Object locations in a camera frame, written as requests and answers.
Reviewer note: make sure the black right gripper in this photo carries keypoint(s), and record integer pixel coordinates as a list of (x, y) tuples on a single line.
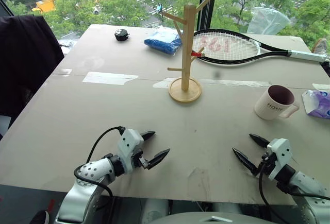
[(268, 164)]

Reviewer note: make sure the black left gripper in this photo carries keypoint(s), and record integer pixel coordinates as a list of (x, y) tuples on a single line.
[(136, 158)]

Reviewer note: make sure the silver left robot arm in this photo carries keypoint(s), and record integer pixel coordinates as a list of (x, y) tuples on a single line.
[(90, 172)]

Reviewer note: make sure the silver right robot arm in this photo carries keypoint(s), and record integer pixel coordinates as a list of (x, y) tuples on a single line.
[(306, 185)]

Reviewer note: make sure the wooden mug tree stand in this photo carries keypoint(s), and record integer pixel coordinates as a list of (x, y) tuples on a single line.
[(185, 90)]

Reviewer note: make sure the white tape strip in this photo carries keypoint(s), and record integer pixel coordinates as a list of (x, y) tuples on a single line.
[(108, 78), (162, 83)]

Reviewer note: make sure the grey rounded robot body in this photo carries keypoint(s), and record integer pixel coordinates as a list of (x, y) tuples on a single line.
[(219, 217)]

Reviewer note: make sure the purple tissue pack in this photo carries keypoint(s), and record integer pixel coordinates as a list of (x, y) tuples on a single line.
[(318, 104)]

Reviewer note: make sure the black white tennis racket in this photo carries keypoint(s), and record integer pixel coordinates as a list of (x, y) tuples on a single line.
[(273, 53)]

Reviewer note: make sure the red marker tape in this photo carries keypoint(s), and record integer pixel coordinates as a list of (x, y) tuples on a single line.
[(196, 53)]

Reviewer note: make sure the blue cloth in plastic bag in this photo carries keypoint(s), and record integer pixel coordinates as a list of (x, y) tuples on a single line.
[(163, 42)]

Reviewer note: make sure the black round device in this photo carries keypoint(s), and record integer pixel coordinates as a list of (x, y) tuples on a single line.
[(121, 34)]

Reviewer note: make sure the grey shoe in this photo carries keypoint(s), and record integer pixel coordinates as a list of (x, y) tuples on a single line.
[(320, 45)]

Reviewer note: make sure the clear plastic bag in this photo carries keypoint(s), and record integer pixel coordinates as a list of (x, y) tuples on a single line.
[(268, 20)]

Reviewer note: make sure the black shoe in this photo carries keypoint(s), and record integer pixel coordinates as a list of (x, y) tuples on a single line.
[(40, 217)]

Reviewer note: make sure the dark garment on chair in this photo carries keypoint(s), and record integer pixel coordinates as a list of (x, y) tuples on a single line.
[(25, 67)]

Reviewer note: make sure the yellow truck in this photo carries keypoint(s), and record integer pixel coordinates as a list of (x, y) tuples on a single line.
[(45, 4)]

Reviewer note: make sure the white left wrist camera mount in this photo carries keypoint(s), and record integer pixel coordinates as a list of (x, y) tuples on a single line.
[(128, 141)]

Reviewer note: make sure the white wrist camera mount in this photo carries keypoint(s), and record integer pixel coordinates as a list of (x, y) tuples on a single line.
[(281, 152), (128, 141)]

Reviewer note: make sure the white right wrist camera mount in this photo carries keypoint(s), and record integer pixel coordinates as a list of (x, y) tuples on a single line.
[(281, 152)]

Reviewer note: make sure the black window frame post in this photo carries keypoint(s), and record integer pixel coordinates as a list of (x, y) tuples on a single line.
[(206, 2)]

